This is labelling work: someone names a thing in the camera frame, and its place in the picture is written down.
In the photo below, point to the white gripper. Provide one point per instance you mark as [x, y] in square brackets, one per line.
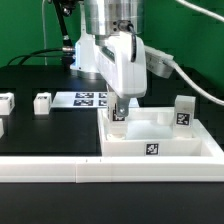
[126, 78]

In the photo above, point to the white square tabletop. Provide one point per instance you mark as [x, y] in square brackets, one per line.
[149, 132]

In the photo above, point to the white part at left edge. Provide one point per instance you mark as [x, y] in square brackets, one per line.
[1, 128]

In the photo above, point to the white L-shaped fence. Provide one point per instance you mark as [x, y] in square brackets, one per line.
[206, 168]

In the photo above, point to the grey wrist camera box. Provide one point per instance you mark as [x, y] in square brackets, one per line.
[155, 62]

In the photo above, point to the white marker base plate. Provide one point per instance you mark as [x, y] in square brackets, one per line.
[80, 100]

